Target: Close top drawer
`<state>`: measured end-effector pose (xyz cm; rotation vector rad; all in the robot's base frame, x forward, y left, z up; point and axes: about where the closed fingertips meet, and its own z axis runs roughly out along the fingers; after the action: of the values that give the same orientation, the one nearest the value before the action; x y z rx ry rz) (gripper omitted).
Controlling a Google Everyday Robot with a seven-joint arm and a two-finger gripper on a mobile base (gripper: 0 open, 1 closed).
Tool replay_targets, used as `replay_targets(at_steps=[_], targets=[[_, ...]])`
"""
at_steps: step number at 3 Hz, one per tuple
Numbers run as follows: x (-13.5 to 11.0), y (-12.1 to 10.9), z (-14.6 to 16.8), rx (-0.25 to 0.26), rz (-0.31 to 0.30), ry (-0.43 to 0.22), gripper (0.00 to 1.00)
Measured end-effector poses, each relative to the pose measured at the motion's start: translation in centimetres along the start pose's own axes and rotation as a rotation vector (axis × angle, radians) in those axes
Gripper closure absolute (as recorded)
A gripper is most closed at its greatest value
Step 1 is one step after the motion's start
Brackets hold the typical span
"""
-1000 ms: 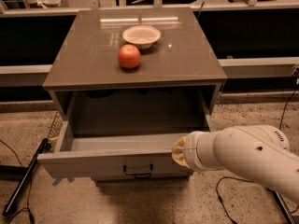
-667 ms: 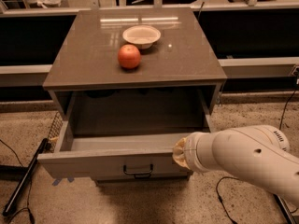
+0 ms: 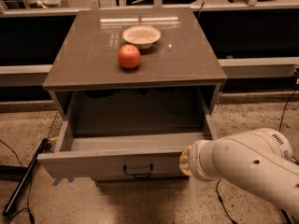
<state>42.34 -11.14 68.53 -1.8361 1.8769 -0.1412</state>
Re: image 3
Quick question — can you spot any blue tape cross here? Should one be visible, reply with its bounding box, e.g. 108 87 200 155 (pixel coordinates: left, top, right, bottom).
52 177 75 187

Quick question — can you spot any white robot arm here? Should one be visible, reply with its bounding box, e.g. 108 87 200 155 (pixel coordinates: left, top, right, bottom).
179 128 299 217

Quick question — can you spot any white bowl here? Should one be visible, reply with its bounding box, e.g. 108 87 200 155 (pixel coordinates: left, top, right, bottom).
122 25 161 49

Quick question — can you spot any black bar left floor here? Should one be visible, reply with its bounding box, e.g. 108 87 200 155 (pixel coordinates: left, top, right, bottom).
2 138 49 217

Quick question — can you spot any grey top drawer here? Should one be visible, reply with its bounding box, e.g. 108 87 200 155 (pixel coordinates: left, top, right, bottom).
36 94 219 181

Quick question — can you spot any orange round fruit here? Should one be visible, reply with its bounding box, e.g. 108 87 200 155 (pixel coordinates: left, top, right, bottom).
118 44 141 69

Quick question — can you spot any grey drawer cabinet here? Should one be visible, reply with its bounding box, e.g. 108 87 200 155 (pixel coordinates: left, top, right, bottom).
42 7 228 185

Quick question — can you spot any wire mesh basket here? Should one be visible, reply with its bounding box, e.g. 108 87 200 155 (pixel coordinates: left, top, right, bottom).
47 113 63 152

